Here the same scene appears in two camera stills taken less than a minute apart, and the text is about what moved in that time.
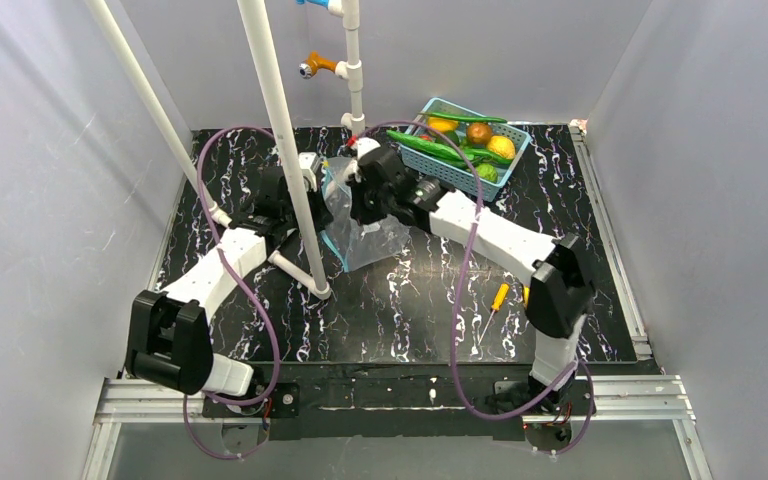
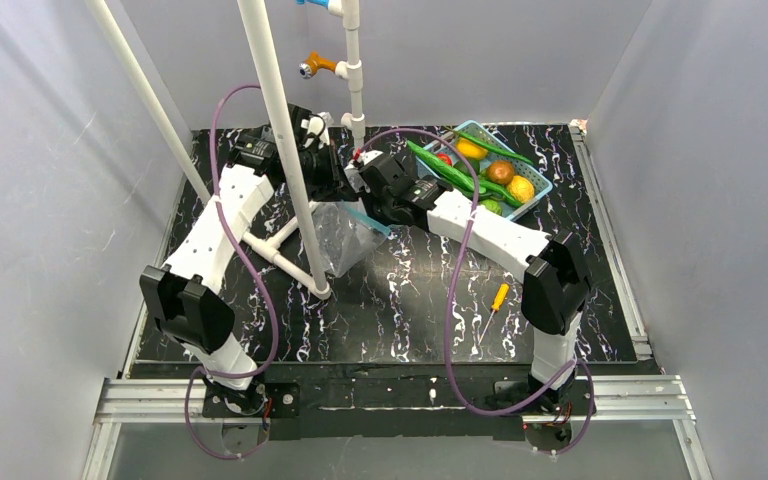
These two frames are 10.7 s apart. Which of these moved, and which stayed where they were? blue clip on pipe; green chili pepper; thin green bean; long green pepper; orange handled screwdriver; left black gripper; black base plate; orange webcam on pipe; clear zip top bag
Moved: clear zip top bag; long green pepper; green chili pepper; thin green bean; left black gripper
Stayed: orange webcam on pipe; orange handled screwdriver; black base plate; blue clip on pipe
